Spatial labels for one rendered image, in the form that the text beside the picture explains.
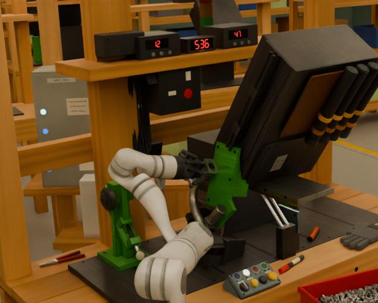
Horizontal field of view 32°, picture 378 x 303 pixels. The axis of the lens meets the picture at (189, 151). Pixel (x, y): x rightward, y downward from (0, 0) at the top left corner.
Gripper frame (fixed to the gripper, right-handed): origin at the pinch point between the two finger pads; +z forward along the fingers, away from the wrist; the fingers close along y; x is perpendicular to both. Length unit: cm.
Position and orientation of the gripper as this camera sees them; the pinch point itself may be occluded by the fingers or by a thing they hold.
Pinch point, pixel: (206, 169)
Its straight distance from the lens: 214.9
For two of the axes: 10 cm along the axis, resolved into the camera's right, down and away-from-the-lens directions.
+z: 8.0, 0.6, 5.9
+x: -5.2, 5.5, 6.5
